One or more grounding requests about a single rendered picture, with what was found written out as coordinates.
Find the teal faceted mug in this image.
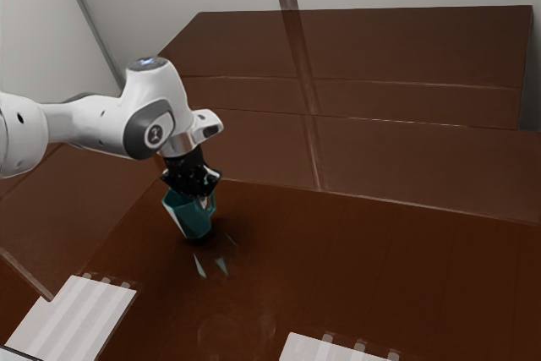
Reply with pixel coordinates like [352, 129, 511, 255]
[162, 189, 219, 239]

